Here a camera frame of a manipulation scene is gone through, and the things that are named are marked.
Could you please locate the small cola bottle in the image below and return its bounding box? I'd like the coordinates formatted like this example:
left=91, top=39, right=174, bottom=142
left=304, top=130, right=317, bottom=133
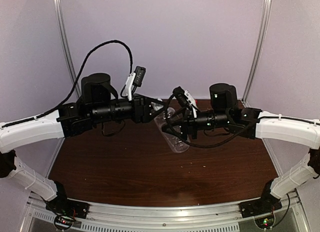
left=194, top=99, right=200, bottom=110

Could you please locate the frame post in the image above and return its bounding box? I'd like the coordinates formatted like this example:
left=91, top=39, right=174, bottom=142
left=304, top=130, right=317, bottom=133
left=53, top=0, right=76, bottom=83
left=241, top=0, right=273, bottom=105

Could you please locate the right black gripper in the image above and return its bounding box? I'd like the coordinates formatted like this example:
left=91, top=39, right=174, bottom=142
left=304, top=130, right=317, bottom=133
left=161, top=107, right=231, bottom=140

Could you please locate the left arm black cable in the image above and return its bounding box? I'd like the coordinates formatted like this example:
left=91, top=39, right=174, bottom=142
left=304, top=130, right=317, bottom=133
left=0, top=39, right=133, bottom=129

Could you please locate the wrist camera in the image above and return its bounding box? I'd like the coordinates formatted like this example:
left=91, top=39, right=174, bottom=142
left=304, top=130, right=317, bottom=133
left=172, top=86, right=199, bottom=118
left=120, top=66, right=146, bottom=101

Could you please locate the aluminium front frame rail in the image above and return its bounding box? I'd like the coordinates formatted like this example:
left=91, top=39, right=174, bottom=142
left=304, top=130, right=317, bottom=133
left=24, top=189, right=306, bottom=232

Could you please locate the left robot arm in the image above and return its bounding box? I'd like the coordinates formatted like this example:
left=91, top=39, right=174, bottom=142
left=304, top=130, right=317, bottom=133
left=0, top=72, right=164, bottom=214

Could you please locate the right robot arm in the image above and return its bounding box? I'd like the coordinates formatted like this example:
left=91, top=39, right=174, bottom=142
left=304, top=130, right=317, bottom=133
left=161, top=83, right=320, bottom=213

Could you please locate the left rear frame post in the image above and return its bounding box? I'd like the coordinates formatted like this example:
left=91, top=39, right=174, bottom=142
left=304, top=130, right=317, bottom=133
left=53, top=0, right=76, bottom=83

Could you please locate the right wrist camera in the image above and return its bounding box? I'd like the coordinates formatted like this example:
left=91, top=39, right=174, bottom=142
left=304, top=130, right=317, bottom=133
left=172, top=86, right=199, bottom=118

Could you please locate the right rear frame post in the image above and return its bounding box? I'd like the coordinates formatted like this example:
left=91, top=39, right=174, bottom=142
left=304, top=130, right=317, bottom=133
left=241, top=0, right=273, bottom=105

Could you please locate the large clear plastic bottle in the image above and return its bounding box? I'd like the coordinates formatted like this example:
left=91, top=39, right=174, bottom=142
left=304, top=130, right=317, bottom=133
left=151, top=102, right=190, bottom=153

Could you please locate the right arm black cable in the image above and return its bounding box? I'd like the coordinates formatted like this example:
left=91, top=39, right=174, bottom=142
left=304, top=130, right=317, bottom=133
left=164, top=91, right=320, bottom=149

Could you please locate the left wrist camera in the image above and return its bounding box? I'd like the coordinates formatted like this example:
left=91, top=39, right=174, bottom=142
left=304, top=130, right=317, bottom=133
left=120, top=66, right=146, bottom=101

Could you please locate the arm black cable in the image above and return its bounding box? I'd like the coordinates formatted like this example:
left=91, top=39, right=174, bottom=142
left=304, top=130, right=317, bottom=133
left=164, top=91, right=320, bottom=149
left=0, top=39, right=133, bottom=129

